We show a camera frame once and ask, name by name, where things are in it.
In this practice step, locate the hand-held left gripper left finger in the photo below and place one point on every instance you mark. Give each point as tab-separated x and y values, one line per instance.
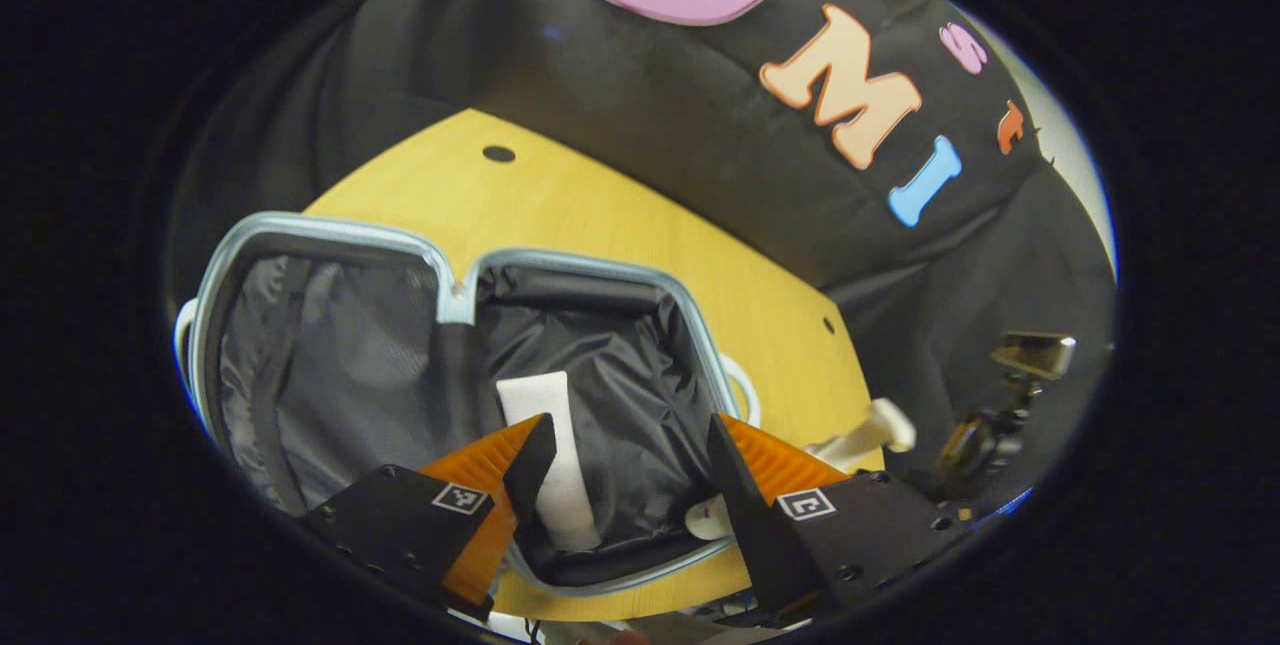
535	455

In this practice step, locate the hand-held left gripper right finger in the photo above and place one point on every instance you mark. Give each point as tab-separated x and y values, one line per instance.
740	515

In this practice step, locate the white squeeze tube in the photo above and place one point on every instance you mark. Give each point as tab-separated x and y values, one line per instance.
572	505

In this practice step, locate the light blue suitcase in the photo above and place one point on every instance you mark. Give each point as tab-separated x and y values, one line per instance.
350	365

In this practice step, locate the black backdrop cloth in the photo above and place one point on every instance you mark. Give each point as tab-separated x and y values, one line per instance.
650	105

